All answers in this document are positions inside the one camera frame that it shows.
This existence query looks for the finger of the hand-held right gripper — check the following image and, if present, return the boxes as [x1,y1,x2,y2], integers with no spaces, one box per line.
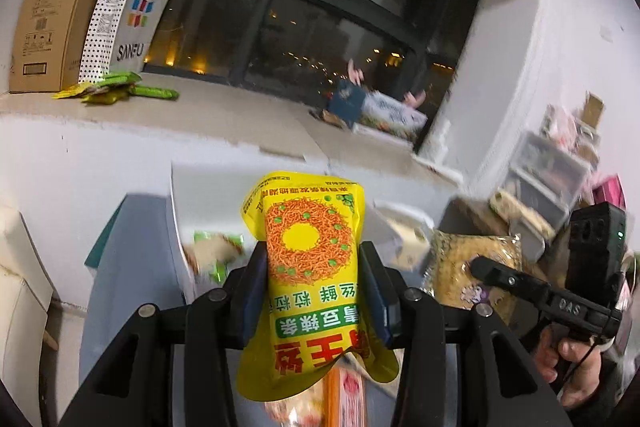
[470,255,551,304]

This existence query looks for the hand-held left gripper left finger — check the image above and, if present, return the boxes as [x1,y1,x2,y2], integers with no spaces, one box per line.
[59,239,271,427]

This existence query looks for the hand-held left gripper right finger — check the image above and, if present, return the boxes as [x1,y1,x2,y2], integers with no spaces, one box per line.
[357,241,573,427]

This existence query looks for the clear cookie packet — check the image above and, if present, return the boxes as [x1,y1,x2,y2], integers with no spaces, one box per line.
[419,229,524,324]

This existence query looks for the green-cream striped snack packet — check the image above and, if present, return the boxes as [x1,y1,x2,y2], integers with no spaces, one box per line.
[183,230,246,285]

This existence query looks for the yellow snack packet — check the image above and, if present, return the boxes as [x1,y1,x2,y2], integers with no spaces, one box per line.
[236,171,402,404]

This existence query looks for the white box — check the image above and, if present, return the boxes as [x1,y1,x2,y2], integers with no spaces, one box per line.
[169,158,396,306]

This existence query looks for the person's right hand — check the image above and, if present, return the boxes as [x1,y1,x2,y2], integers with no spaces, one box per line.
[536,326,619,409]

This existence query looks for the grey rounded device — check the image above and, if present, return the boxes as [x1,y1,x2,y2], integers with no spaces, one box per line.
[509,219,549,266]

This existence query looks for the magenta box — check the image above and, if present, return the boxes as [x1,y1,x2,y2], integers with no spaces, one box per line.
[592,174,627,210]

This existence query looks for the yellow tissue pack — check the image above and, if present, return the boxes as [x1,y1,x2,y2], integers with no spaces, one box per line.
[374,201,437,271]

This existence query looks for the clear plastic drawer unit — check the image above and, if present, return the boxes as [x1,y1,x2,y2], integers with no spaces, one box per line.
[504,129,592,234]

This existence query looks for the orange snack packet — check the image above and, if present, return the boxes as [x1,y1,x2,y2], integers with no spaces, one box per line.
[322,365,369,427]

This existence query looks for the pink packaged goods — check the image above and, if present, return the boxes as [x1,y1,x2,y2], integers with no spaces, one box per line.
[542,104,602,158]

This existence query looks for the beige snack packet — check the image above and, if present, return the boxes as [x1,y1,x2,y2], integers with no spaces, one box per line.
[263,386,326,427]

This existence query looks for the blue-green printed box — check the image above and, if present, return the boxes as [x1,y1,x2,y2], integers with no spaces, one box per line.
[327,79,429,141]

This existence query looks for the brown wrapper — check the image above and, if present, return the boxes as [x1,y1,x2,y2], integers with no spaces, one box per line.
[309,106,347,128]

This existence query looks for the cream armchair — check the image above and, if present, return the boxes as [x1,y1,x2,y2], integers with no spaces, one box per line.
[0,202,55,427]

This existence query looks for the pile of green sachets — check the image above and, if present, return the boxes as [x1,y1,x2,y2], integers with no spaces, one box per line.
[52,70,180,104]

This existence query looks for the dark glass window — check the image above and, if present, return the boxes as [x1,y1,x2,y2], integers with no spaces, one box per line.
[106,0,497,148]

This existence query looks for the white shopping bag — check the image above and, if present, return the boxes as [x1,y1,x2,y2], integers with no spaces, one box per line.
[108,0,194,76]

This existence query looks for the polka-dot paper bag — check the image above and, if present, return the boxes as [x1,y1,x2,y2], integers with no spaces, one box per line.
[78,0,152,84]

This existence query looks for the brown cardboard box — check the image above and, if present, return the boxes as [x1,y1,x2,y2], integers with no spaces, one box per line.
[8,0,119,94]

